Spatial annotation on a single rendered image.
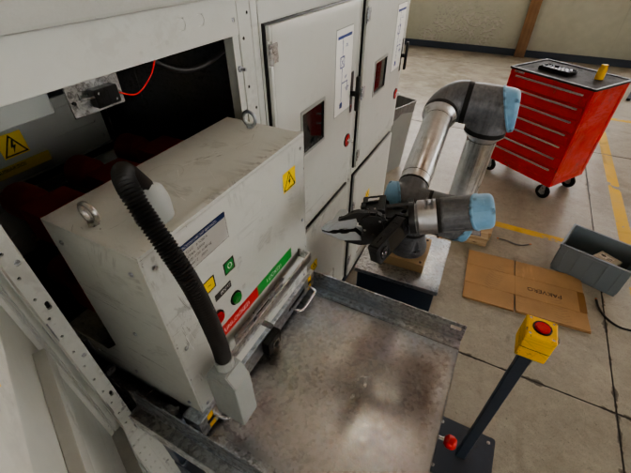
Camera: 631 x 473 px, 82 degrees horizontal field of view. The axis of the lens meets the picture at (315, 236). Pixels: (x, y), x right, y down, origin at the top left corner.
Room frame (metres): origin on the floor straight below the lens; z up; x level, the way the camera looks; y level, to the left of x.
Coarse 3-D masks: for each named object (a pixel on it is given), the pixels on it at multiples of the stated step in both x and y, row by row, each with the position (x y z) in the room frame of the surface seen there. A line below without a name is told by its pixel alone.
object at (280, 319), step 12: (312, 276) 0.82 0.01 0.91; (300, 288) 0.75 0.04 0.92; (288, 300) 0.70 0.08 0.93; (300, 300) 0.75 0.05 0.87; (288, 312) 0.68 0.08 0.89; (276, 324) 0.62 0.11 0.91; (264, 336) 0.58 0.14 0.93; (252, 348) 0.54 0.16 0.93; (252, 360) 0.52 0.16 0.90; (192, 408) 0.38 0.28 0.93; (192, 420) 0.36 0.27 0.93; (204, 420) 0.36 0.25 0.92; (204, 432) 0.35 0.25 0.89
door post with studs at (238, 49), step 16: (240, 0) 0.96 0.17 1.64; (240, 16) 0.96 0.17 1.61; (240, 32) 0.95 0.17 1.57; (240, 48) 0.95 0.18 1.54; (240, 64) 0.94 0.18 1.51; (240, 80) 0.94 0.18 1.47; (240, 96) 0.93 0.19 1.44; (256, 96) 0.98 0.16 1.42; (240, 112) 0.96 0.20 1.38; (256, 112) 0.98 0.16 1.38
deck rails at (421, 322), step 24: (336, 288) 0.79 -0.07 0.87; (360, 288) 0.76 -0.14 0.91; (384, 312) 0.72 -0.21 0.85; (408, 312) 0.69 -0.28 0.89; (432, 336) 0.63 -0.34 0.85; (456, 336) 0.62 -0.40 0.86; (144, 408) 0.42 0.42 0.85; (192, 432) 0.35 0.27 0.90; (216, 432) 0.36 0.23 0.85; (240, 456) 0.31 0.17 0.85
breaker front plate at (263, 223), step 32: (288, 160) 0.75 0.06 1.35; (256, 192) 0.63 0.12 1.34; (288, 192) 0.74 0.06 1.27; (192, 224) 0.47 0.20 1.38; (256, 224) 0.62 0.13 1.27; (288, 224) 0.73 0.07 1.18; (160, 256) 0.40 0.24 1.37; (224, 256) 0.52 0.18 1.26; (256, 256) 0.60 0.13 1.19; (160, 288) 0.39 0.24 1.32; (192, 320) 0.42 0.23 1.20; (224, 320) 0.49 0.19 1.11; (192, 352) 0.40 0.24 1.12; (192, 384) 0.38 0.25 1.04
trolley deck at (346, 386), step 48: (288, 336) 0.63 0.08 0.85; (336, 336) 0.63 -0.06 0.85; (384, 336) 0.63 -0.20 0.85; (288, 384) 0.48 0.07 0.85; (336, 384) 0.48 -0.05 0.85; (384, 384) 0.48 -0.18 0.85; (432, 384) 0.48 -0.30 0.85; (240, 432) 0.37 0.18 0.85; (288, 432) 0.37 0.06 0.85; (336, 432) 0.37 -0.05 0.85; (384, 432) 0.37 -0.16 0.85; (432, 432) 0.37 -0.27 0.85
